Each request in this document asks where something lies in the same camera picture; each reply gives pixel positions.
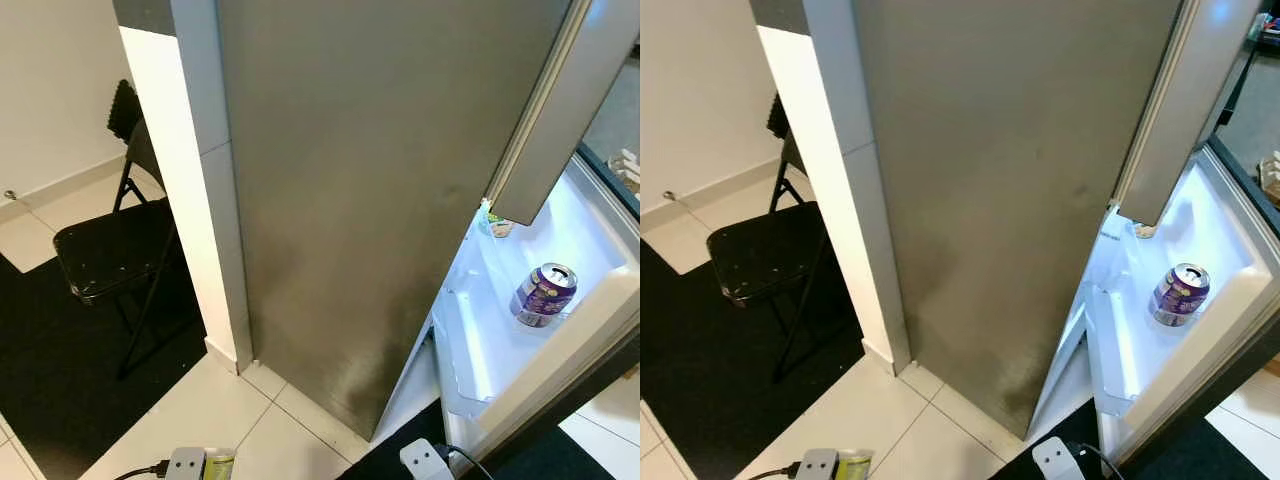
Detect black folding chair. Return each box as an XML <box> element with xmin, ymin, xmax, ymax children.
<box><xmin>52</xmin><ymin>80</ymin><xmax>181</xmax><ymax>381</ymax></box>
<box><xmin>706</xmin><ymin>93</ymin><xmax>831</xmax><ymax>383</ymax></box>

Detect stainless steel fridge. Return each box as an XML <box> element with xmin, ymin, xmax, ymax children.
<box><xmin>850</xmin><ymin>0</ymin><xmax>1266</xmax><ymax>438</ymax></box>
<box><xmin>215</xmin><ymin>0</ymin><xmax>641</xmax><ymax>441</ymax></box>

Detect stack of cardboard egg trays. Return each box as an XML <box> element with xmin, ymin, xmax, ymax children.
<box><xmin>610</xmin><ymin>148</ymin><xmax>641</xmax><ymax>191</ymax></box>
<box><xmin>1258</xmin><ymin>150</ymin><xmax>1280</xmax><ymax>206</ymax></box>

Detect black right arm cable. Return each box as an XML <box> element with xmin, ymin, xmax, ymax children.
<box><xmin>1075</xmin><ymin>442</ymin><xmax>1126</xmax><ymax>480</ymax></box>
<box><xmin>445</xmin><ymin>445</ymin><xmax>496</xmax><ymax>480</ymax></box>

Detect black floor mat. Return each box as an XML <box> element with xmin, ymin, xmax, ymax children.
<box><xmin>985</xmin><ymin>400</ymin><xmax>1266</xmax><ymax>480</ymax></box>
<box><xmin>335</xmin><ymin>400</ymin><xmax>601</xmax><ymax>480</ymax></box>
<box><xmin>0</xmin><ymin>250</ymin><xmax>208</xmax><ymax>480</ymax></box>
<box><xmin>640</xmin><ymin>240</ymin><xmax>866</xmax><ymax>480</ymax></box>

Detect purple drink can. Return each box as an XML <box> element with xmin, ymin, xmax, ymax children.
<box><xmin>511</xmin><ymin>263</ymin><xmax>579</xmax><ymax>329</ymax></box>
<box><xmin>1150</xmin><ymin>263</ymin><xmax>1211</xmax><ymax>328</ymax></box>

